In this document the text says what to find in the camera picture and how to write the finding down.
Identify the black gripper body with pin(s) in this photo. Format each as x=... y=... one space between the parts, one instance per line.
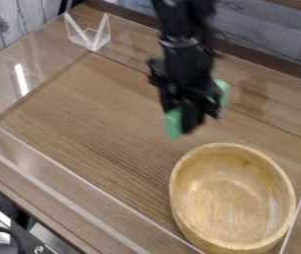
x=185 y=65

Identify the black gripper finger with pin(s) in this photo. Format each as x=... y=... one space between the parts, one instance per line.
x=179 y=114
x=205 y=107

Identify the green rectangular block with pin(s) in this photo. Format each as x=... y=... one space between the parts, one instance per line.
x=184 y=93

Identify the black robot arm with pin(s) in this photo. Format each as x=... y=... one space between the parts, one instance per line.
x=184 y=21

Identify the round wooden bowl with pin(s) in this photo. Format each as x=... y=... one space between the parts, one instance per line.
x=232 y=199

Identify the clear acrylic corner bracket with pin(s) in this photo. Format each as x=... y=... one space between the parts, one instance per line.
x=89 y=38

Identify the clear acrylic enclosure walls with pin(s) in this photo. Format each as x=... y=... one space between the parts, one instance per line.
x=86 y=158

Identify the black metal mount bracket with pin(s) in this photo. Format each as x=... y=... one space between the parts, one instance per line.
x=31 y=243

